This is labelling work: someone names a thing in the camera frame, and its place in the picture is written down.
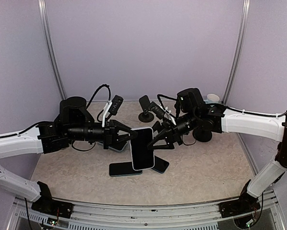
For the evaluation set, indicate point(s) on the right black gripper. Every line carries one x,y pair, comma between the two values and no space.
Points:
170,132

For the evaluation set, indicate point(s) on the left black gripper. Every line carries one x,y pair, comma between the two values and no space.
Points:
111,128

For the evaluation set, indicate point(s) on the phone with lilac case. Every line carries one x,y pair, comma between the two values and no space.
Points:
142,157

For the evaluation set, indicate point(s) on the phone with dark-blue case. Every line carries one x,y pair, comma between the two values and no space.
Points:
161,165

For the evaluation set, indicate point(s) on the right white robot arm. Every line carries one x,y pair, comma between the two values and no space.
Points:
194,115

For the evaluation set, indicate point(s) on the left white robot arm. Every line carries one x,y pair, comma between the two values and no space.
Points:
74,123

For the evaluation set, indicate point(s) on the phone with light-blue case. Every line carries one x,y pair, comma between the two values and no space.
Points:
115,147

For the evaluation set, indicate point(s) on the rear folding phone stand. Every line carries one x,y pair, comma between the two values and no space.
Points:
145,116

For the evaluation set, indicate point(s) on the phone with teal case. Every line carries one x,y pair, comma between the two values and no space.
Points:
122,169

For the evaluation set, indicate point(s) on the black clamp stand right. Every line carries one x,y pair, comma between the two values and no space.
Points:
202,135

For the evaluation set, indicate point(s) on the white blue mug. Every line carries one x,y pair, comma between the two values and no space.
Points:
212,98

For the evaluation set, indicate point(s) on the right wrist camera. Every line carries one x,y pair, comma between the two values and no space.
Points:
162,113

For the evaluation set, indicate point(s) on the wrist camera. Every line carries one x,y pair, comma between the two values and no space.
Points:
162,113
111,108

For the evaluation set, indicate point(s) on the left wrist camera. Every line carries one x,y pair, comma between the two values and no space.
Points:
111,108

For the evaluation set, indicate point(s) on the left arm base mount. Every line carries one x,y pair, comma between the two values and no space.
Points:
54,208

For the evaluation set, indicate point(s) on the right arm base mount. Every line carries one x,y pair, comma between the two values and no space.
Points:
237,207

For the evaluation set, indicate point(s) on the front aluminium rail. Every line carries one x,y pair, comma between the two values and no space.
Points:
94,216

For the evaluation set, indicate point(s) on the left aluminium frame post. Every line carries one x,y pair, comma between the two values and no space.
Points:
50,48

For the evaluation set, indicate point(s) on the aluminium frame post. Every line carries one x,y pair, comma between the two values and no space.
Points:
50,48
238,50

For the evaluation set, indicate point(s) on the right aluminium frame post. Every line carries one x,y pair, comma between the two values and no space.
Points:
238,50

